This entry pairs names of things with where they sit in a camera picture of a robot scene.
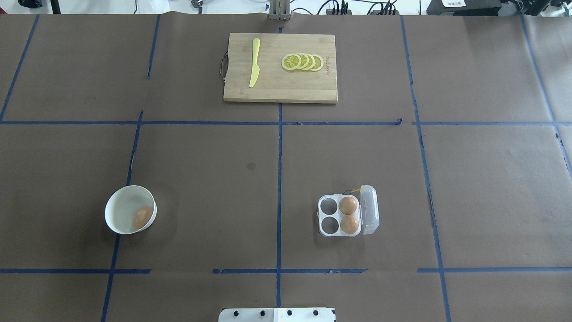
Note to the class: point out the brown egg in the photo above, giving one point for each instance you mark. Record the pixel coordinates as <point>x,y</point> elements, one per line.
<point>350,225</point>
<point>142,216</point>

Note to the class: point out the clear plastic egg box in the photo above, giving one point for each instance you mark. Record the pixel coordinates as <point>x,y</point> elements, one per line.
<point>329,216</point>

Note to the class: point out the brown egg far slot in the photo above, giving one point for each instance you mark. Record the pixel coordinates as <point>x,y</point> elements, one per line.
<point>348,205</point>

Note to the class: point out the wooden cutting board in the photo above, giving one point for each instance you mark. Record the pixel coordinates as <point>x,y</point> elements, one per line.
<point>276,85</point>

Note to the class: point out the front lemon slice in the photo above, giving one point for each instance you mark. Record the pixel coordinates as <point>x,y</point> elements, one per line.
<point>291,62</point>

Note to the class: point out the lemon slice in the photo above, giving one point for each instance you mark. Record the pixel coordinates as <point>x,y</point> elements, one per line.
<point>304,61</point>
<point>311,63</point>
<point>318,63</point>
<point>291,62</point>

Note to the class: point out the yellow plastic knife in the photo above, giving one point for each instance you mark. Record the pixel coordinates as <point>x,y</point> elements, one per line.
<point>255,69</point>

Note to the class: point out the white ceramic bowl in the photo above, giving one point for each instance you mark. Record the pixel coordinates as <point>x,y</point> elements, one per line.
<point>123,204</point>

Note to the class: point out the black device on desk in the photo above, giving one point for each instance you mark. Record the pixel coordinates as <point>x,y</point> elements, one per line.
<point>464,8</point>

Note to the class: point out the grey camera stand post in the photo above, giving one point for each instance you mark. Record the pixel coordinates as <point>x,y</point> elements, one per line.
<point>279,10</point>

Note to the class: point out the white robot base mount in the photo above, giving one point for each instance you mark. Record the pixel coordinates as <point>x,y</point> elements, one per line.
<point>296,314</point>

